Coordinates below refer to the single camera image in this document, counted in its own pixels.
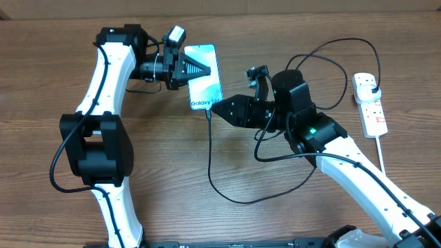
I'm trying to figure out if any blue Galaxy smartphone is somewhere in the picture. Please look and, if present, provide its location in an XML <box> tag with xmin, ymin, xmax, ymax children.
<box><xmin>184</xmin><ymin>44</ymin><xmax>223</xmax><ymax>110</ymax></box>

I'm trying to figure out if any black USB charging cable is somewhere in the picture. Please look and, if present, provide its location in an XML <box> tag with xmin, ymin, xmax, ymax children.
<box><xmin>205</xmin><ymin>37</ymin><xmax>382</xmax><ymax>205</ymax></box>

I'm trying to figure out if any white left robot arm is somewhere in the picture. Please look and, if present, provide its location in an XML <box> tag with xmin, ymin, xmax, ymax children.
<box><xmin>50</xmin><ymin>24</ymin><xmax>211</xmax><ymax>247</ymax></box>

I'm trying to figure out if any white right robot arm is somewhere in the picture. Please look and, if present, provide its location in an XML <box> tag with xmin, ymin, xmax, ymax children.
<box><xmin>212</xmin><ymin>70</ymin><xmax>440</xmax><ymax>247</ymax></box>

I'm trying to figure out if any white charger plug adapter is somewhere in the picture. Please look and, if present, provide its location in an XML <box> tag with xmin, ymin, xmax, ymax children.
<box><xmin>354</xmin><ymin>85</ymin><xmax>382</xmax><ymax>104</ymax></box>

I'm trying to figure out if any white power strip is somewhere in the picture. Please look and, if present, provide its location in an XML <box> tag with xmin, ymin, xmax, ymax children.
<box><xmin>352</xmin><ymin>72</ymin><xmax>388</xmax><ymax>138</ymax></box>

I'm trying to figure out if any white power strip cord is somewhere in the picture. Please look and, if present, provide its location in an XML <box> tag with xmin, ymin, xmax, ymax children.
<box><xmin>374</xmin><ymin>136</ymin><xmax>387</xmax><ymax>175</ymax></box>

